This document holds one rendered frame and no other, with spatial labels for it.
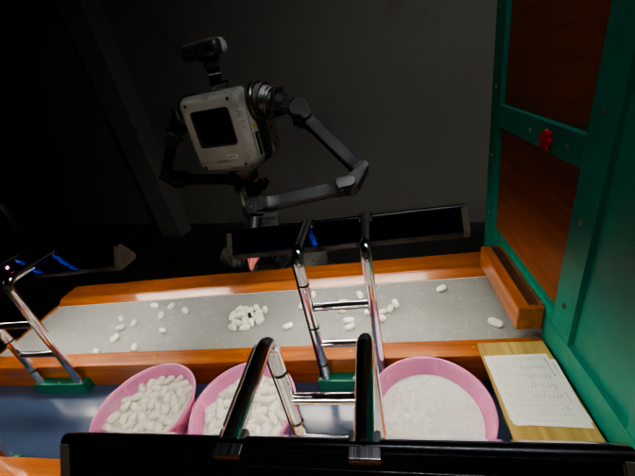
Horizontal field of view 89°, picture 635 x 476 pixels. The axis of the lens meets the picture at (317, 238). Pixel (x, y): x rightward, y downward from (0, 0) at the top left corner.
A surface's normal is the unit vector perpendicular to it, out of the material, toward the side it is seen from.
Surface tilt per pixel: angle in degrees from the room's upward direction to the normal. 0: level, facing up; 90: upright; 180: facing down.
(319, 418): 0
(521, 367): 0
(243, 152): 90
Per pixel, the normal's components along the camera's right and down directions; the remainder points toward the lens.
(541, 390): -0.18, -0.87
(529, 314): -0.13, 0.48
